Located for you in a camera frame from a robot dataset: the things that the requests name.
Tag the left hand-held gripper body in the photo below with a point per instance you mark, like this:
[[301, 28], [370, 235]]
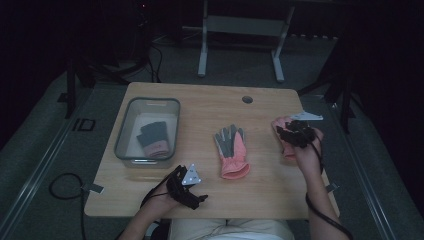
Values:
[[181, 186]]

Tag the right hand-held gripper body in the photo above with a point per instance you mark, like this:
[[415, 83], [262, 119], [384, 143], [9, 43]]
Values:
[[303, 131]]

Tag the pink padded ski glove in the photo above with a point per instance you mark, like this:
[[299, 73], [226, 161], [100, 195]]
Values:
[[287, 151], [233, 156]]

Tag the clear plastic bin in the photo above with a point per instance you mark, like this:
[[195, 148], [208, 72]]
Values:
[[133, 133]]

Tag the person's left hand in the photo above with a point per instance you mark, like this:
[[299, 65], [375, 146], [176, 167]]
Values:
[[161, 198]]

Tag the person's right hand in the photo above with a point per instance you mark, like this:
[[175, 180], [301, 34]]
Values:
[[308, 156]]

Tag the person's beige pants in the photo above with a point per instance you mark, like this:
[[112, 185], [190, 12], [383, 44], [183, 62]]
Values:
[[230, 230]]

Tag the black tripod stand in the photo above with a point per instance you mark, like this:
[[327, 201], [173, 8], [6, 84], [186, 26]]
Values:
[[86, 70], [343, 83]]

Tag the small metal table clip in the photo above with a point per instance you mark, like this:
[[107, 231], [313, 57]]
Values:
[[332, 187], [93, 188]]

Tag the white metal desk frame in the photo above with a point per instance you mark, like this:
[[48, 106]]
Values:
[[240, 26]]

